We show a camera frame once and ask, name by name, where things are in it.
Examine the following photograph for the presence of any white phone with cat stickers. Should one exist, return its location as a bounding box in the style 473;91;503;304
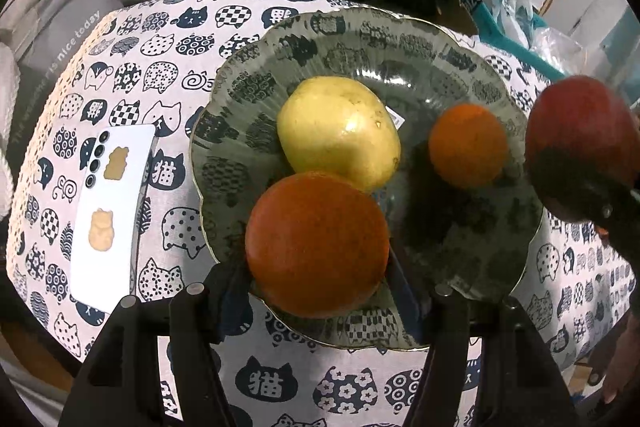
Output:
70;123;158;315

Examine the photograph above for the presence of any cat-print tablecloth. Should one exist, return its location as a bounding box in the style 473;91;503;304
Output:
5;0;640;427

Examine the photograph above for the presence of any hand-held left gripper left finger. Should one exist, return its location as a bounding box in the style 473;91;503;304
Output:
59;262;253;427

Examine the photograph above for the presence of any red apple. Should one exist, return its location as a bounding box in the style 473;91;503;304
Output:
525;75;640;223

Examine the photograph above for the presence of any grey storage bag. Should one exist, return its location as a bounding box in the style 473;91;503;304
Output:
0;0;151;168

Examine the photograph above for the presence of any small tangerine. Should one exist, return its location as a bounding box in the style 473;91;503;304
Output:
428;103;510;188

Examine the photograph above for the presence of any green glass plate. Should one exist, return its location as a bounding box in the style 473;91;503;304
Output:
189;8;546;353

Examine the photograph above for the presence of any person's right hand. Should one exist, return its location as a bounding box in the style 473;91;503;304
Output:
590;322;633;405

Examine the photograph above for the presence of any teal box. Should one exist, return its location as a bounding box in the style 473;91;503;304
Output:
460;0;566;78

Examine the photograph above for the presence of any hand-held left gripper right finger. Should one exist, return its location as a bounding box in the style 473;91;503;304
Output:
387;249;576;427

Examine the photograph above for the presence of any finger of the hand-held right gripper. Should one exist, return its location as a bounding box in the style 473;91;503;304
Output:
531;149;640;288

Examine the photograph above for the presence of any orange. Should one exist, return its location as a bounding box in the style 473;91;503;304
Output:
245;172;391;319

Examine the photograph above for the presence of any clear plastic bag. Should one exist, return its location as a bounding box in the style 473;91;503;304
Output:
530;27;601;78

